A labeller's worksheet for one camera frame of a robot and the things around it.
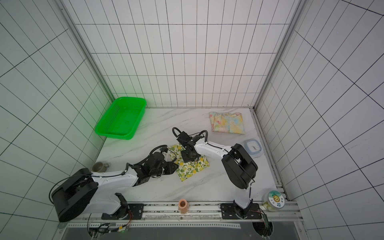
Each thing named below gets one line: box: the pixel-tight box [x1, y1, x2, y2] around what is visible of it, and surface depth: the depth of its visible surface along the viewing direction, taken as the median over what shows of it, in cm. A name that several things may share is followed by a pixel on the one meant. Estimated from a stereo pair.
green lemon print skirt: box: [169, 143, 210, 181], surface depth 88 cm
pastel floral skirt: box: [209, 111, 246, 135], surface depth 109 cm
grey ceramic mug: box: [91, 161, 110, 173], surface depth 87 cm
